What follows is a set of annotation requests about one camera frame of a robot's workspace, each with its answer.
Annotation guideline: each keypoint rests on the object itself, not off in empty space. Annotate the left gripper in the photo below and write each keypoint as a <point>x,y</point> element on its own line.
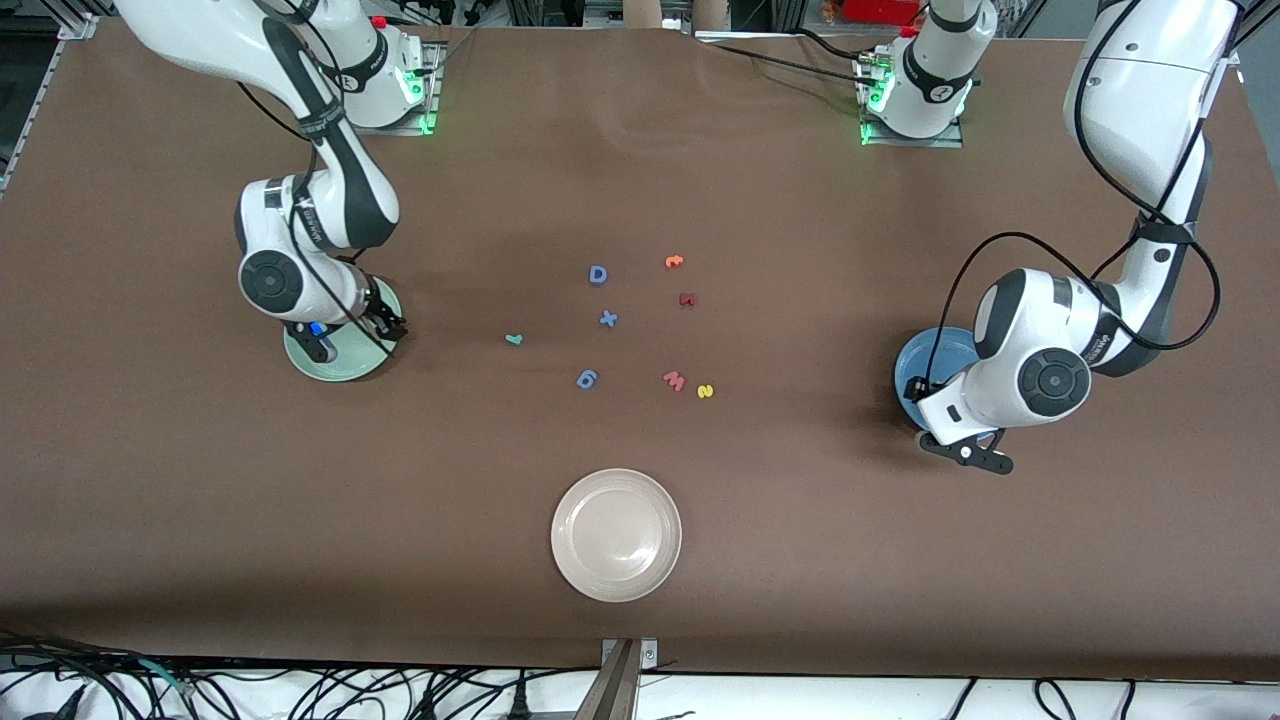
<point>918,388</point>

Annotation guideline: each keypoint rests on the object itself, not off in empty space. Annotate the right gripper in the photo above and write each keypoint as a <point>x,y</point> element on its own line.
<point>379,313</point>

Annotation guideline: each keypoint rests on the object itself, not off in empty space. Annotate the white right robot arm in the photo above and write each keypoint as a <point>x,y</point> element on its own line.
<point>200,40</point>

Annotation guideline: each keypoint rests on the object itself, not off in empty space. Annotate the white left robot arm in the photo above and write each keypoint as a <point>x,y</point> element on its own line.
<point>1140,90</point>

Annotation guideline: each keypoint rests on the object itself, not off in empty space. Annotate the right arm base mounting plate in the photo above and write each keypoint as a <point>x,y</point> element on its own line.
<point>432,85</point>

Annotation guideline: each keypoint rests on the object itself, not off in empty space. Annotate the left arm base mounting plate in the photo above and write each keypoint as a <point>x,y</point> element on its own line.
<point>910,142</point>

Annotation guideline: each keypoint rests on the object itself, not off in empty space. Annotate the blue plate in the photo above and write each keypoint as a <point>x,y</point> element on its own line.
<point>915,360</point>

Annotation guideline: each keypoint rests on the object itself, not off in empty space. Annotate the green plate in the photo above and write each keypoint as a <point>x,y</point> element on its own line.
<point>350,365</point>

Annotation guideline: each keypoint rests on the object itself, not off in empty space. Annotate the blue foam letter g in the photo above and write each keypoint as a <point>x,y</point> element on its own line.
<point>587,379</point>

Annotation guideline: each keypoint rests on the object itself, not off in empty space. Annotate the pink foam letter w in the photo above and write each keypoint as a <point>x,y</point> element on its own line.
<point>674,381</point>

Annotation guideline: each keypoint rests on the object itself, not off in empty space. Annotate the brown table cover sheet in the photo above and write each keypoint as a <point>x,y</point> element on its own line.
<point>640,160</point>

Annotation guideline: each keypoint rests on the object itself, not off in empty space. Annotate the beige plate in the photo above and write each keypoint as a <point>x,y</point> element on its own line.
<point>616,535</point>

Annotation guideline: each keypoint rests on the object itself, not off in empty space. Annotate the red box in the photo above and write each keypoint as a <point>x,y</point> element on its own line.
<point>880,10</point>

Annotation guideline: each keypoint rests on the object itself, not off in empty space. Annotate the bare person limb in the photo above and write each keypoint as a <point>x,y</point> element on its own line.
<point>646,12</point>
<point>710,12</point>

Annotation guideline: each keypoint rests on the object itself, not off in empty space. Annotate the aluminium profile beam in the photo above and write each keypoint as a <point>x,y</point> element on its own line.
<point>612,690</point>

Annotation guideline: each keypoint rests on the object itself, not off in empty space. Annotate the metal table clamp bracket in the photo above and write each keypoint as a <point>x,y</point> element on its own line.
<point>648,652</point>

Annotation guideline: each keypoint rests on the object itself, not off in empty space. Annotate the metal table corner bracket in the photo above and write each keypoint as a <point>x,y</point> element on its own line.
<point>78,27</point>
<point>1232,55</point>

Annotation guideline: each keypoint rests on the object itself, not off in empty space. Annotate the aluminium frame profile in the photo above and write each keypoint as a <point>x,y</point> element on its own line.
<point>1262,15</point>

